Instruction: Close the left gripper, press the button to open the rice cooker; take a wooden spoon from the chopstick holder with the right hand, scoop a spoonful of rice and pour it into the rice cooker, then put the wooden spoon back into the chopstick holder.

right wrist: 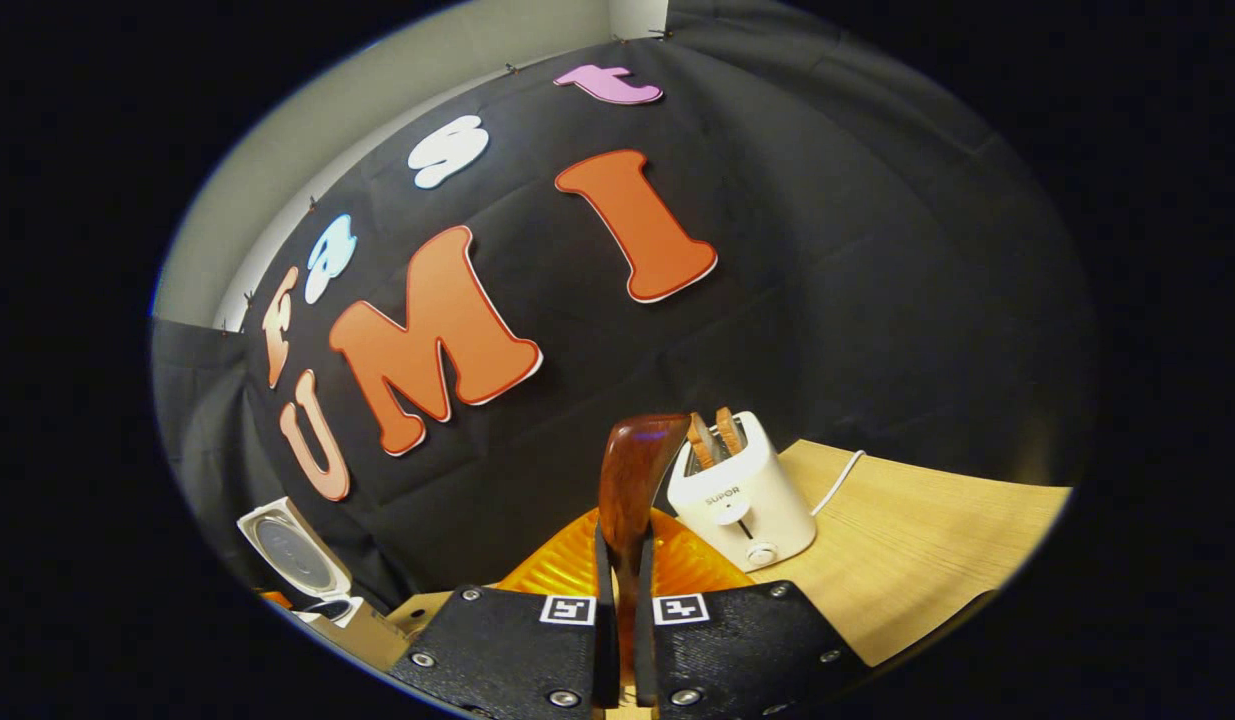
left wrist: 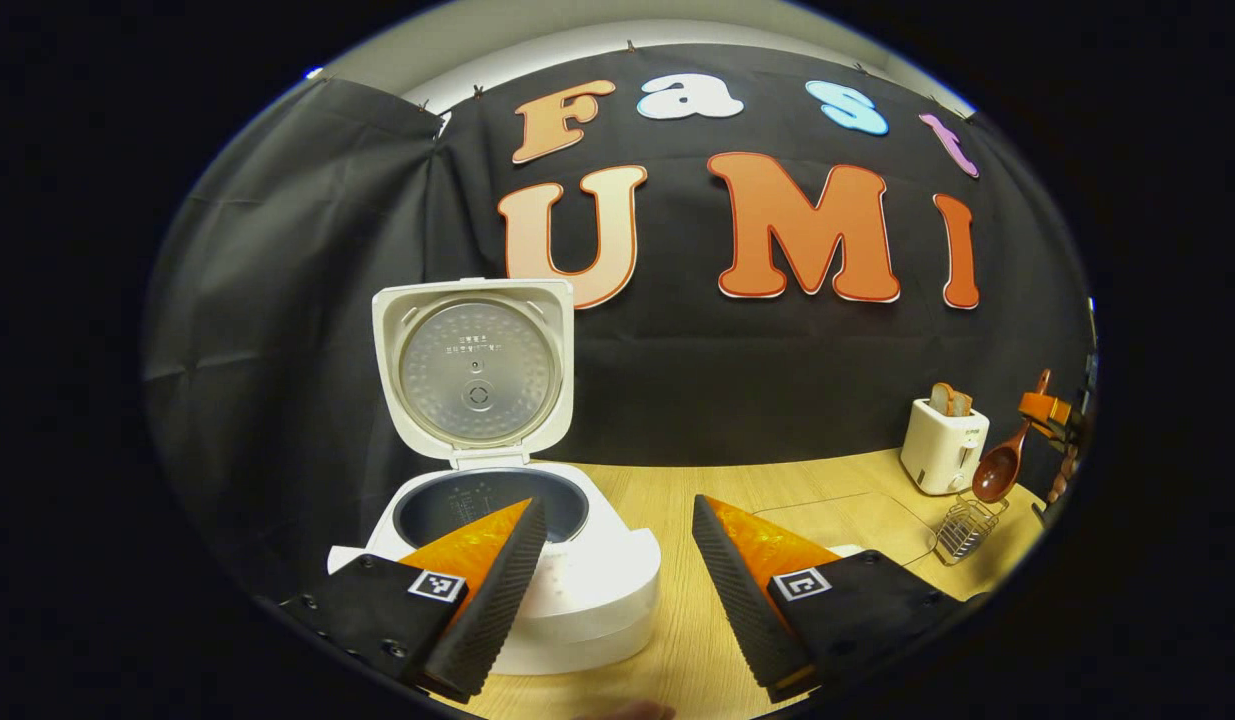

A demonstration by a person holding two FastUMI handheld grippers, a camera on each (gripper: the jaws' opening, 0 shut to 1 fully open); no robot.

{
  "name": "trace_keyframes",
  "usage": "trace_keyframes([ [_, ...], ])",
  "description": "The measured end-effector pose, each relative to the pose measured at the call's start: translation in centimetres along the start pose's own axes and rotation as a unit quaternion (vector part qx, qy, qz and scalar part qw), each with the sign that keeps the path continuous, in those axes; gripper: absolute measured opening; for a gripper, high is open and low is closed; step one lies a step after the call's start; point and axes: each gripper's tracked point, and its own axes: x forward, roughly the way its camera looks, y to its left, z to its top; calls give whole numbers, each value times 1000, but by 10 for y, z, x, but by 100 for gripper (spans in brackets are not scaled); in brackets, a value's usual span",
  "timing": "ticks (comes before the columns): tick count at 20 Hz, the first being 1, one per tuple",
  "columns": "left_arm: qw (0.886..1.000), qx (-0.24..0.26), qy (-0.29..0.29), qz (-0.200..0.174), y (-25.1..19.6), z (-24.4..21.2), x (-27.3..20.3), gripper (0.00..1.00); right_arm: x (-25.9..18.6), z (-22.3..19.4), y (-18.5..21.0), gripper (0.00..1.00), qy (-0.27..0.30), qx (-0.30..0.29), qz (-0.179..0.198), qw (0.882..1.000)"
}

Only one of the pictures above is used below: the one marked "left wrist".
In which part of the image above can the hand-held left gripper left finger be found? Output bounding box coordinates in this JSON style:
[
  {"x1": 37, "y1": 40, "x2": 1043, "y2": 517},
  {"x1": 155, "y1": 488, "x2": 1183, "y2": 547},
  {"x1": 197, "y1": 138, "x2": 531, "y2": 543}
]
[{"x1": 282, "y1": 496, "x2": 549, "y2": 705}]

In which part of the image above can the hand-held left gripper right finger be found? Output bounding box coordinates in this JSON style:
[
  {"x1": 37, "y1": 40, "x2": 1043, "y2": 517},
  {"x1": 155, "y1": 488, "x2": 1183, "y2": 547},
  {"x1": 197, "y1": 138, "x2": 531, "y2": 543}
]
[{"x1": 691, "y1": 494, "x2": 964, "y2": 705}]

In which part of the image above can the brown wooden spoon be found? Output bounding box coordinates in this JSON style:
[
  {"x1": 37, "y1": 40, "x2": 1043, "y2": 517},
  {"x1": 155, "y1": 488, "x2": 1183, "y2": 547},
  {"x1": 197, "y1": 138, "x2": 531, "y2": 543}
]
[{"x1": 972, "y1": 368, "x2": 1053, "y2": 504}]

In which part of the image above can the white rice cooker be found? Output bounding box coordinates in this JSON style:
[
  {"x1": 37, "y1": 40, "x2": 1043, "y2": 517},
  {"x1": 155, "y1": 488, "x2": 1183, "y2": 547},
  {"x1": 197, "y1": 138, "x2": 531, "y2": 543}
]
[{"x1": 327, "y1": 278, "x2": 663, "y2": 676}]

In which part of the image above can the wire chopstick holder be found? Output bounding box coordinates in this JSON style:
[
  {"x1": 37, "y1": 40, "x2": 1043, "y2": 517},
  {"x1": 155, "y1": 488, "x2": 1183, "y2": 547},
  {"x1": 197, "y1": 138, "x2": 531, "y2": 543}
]
[{"x1": 934, "y1": 493, "x2": 1009, "y2": 567}]

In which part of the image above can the white toaster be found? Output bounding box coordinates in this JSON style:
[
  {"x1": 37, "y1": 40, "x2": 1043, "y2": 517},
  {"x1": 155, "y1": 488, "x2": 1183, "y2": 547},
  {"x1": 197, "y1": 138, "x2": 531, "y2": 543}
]
[{"x1": 899, "y1": 397, "x2": 990, "y2": 496}]

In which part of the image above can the clear plastic container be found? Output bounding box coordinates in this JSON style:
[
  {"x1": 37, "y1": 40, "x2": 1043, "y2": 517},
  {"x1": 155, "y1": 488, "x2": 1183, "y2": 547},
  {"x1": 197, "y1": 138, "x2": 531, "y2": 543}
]
[{"x1": 752, "y1": 490, "x2": 940, "y2": 573}]

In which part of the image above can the black backdrop cloth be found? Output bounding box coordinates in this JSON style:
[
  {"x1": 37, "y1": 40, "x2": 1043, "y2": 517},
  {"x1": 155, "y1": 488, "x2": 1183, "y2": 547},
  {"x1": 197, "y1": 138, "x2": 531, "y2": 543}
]
[{"x1": 142, "y1": 42, "x2": 1096, "y2": 601}]

